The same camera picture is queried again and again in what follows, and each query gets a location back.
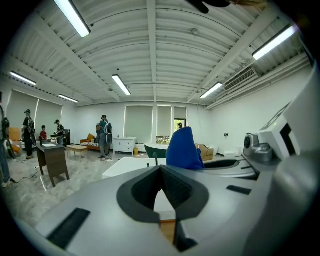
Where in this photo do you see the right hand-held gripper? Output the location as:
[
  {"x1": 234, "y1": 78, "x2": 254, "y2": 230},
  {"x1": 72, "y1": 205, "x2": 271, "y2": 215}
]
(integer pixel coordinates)
[{"x1": 202, "y1": 101, "x2": 301, "y2": 181}]

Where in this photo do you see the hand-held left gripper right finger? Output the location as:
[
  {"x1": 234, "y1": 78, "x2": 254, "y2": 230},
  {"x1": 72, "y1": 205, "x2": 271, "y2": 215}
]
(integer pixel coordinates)
[{"x1": 159, "y1": 165, "x2": 260, "y2": 256}]

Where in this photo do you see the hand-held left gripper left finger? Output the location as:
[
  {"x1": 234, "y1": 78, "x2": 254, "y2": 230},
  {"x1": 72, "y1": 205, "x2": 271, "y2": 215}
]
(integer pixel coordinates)
[{"x1": 34, "y1": 165, "x2": 181, "y2": 256}]

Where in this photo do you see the blue cloth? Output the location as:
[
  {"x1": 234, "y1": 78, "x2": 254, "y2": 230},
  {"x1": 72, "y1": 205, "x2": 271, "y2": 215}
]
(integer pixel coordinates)
[{"x1": 165, "y1": 126, "x2": 206, "y2": 171}]

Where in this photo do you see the white drawer cabinet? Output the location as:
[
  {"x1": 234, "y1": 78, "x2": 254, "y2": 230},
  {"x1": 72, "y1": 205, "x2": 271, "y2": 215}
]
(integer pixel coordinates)
[{"x1": 112, "y1": 136, "x2": 138, "y2": 157}]

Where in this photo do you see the open cardboard box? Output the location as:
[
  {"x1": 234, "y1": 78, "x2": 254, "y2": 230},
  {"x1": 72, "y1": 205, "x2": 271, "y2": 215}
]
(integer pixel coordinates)
[{"x1": 195, "y1": 143, "x2": 215, "y2": 162}]

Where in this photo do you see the white bathtub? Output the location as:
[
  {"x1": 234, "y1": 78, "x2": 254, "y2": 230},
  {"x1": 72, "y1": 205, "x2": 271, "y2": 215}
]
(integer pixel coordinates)
[{"x1": 101, "y1": 156, "x2": 176, "y2": 180}]

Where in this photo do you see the light wooden coffee table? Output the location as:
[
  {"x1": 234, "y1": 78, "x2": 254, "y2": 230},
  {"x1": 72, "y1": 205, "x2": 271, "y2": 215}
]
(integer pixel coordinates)
[{"x1": 65, "y1": 144, "x2": 89, "y2": 159}]

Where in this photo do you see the orange sofa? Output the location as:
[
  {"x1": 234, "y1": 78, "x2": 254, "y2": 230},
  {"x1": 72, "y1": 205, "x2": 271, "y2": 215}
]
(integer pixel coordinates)
[{"x1": 79, "y1": 133, "x2": 101, "y2": 151}]

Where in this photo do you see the dark wooden vanity desk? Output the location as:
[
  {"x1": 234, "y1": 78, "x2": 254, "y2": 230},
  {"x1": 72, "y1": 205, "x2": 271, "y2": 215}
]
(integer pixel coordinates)
[{"x1": 36, "y1": 141, "x2": 71, "y2": 188}]

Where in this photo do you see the green bathtub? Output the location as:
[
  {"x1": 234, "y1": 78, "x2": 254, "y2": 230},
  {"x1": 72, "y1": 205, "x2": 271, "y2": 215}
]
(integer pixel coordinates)
[{"x1": 143, "y1": 142, "x2": 169, "y2": 159}]

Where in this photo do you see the short white roller blind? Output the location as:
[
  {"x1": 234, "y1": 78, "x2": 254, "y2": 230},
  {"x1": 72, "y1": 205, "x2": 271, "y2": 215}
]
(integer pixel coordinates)
[{"x1": 173, "y1": 106, "x2": 188, "y2": 121}]

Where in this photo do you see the wide white roller blind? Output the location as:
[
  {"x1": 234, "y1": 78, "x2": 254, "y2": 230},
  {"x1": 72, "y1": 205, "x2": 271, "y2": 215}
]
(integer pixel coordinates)
[{"x1": 124, "y1": 104, "x2": 154, "y2": 145}]

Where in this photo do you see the ceiling tube light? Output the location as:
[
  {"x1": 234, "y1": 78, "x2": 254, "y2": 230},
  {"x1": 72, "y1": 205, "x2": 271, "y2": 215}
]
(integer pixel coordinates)
[
  {"x1": 9, "y1": 70, "x2": 37, "y2": 87},
  {"x1": 58, "y1": 93, "x2": 80, "y2": 104},
  {"x1": 111, "y1": 73, "x2": 132, "y2": 96},
  {"x1": 53, "y1": 0, "x2": 92, "y2": 39},
  {"x1": 251, "y1": 24, "x2": 298, "y2": 61},
  {"x1": 199, "y1": 82, "x2": 224, "y2": 100}
]

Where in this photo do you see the narrow white roller blind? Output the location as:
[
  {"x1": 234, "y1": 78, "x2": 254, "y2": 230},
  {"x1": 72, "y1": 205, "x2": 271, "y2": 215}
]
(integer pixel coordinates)
[{"x1": 156, "y1": 105, "x2": 173, "y2": 137}]

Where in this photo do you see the white ceiling air vent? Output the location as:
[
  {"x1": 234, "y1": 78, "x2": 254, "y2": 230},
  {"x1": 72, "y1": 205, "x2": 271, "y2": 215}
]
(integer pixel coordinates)
[{"x1": 223, "y1": 66, "x2": 259, "y2": 92}]

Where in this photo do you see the large grey roller blind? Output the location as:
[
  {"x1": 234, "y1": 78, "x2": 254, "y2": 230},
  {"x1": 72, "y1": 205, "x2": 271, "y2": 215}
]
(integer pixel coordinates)
[
  {"x1": 34, "y1": 98, "x2": 64, "y2": 131},
  {"x1": 7, "y1": 89, "x2": 40, "y2": 131}
]

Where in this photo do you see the black cable with adapter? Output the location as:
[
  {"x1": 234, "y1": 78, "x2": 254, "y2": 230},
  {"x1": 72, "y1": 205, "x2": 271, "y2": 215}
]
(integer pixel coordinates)
[{"x1": 10, "y1": 165, "x2": 40, "y2": 184}]

